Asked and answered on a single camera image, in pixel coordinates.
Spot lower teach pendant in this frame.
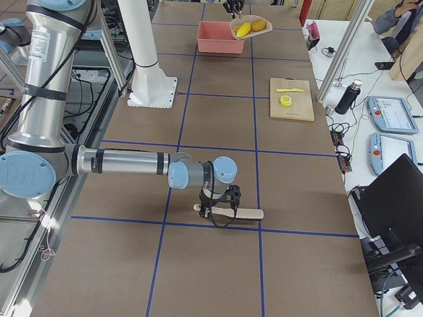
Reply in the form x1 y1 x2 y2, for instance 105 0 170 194
369 132 418 175

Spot pink plastic bin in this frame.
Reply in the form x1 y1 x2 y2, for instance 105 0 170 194
197 20 245 54

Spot teach pendant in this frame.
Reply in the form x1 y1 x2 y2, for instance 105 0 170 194
369 132 418 175
367 96 419 135

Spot beige dustpan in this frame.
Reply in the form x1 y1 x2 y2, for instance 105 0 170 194
230 13 273 40

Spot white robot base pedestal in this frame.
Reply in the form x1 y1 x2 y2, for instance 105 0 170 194
118 0 178 109

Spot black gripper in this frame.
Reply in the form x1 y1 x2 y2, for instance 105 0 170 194
199 188 227 219
223 0 245 17

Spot yellow plastic knife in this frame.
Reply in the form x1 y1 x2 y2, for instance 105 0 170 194
276 88 305 93

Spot yellow lemon slices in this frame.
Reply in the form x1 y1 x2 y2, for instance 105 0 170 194
280 95 292 107

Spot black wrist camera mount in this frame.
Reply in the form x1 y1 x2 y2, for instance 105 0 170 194
225 184 241 210

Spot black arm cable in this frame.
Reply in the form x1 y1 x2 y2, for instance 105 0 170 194
200 160 240 229

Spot beige hand brush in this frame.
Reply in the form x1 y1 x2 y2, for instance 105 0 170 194
210 207 264 221

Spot wooden cutting board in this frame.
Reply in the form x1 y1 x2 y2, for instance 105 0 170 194
270 78 315 122

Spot yellow toy corn cob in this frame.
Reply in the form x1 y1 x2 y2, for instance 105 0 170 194
236 22 251 38

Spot black laptop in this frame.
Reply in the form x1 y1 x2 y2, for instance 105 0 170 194
352 154 422 246

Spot upper teach pendant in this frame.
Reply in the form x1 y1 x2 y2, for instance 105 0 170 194
367 96 419 135

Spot black water bottle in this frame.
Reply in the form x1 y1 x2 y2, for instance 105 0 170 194
334 79 362 115

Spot seated person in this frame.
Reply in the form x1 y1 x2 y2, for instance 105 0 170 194
373 1 422 55

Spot black power strip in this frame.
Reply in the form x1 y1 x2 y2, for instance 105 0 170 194
330 130 352 174

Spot brown toy potato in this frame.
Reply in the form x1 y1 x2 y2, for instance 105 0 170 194
251 19 266 32

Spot aluminium frame post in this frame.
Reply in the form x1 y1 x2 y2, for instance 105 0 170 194
316 0 375 104

